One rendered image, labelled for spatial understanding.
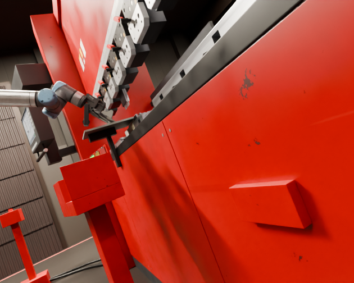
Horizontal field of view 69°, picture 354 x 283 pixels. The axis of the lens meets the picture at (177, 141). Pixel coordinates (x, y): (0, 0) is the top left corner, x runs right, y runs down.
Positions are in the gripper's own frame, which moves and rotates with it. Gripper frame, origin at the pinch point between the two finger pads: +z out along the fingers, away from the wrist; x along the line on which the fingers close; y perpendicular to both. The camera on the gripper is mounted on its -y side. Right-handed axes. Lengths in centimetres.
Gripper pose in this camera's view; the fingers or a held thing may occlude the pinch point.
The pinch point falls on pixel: (113, 123)
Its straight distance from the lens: 145.1
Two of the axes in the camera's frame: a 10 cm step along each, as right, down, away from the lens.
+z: 8.5, 5.0, 1.7
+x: -2.8, 1.7, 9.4
